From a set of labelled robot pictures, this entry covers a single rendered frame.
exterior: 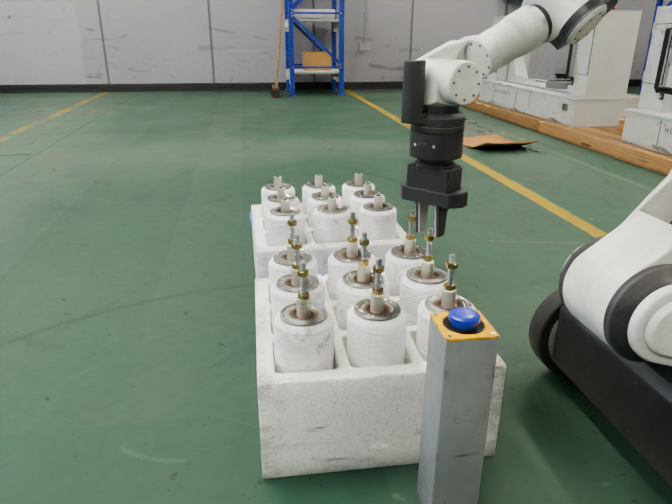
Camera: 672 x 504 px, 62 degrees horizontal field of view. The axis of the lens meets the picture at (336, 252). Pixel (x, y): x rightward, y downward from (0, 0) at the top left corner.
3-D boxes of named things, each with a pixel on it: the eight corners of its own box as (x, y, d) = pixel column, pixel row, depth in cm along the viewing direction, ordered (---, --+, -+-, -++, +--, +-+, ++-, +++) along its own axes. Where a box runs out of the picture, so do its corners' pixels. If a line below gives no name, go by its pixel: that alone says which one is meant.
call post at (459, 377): (459, 488, 87) (479, 311, 76) (476, 524, 81) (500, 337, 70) (415, 493, 86) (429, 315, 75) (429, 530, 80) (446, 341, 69)
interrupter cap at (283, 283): (286, 274, 103) (286, 270, 103) (324, 279, 101) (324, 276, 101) (269, 290, 96) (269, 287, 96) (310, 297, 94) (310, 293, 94)
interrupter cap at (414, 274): (399, 280, 101) (399, 276, 100) (415, 266, 107) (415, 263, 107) (439, 289, 97) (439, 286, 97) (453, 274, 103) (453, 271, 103)
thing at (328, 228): (346, 266, 152) (347, 203, 145) (353, 281, 143) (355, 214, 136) (311, 269, 150) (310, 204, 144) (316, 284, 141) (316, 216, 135)
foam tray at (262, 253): (375, 252, 181) (376, 198, 174) (410, 306, 145) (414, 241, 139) (254, 259, 175) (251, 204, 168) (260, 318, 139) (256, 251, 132)
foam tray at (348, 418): (427, 338, 130) (432, 268, 123) (495, 456, 94) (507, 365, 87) (258, 351, 125) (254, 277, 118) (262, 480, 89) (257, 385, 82)
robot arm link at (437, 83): (440, 125, 98) (445, 57, 94) (483, 135, 89) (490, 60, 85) (386, 130, 93) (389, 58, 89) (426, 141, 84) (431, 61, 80)
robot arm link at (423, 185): (387, 199, 97) (389, 130, 93) (416, 188, 104) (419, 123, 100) (452, 213, 90) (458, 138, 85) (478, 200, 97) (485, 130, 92)
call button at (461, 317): (472, 318, 74) (473, 305, 74) (483, 333, 71) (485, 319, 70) (443, 320, 74) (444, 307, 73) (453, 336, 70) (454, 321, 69)
